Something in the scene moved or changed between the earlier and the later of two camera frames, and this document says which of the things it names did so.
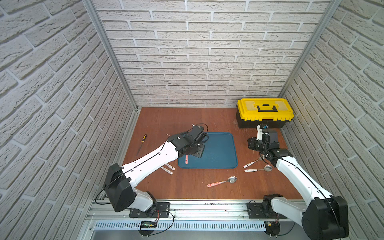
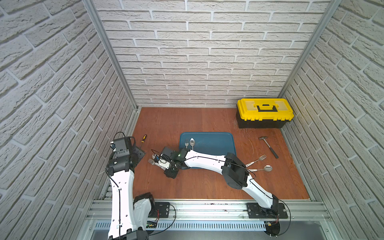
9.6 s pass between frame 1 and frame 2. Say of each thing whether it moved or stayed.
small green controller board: stayed
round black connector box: stayed
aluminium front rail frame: stayed
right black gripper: moved
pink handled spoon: moved
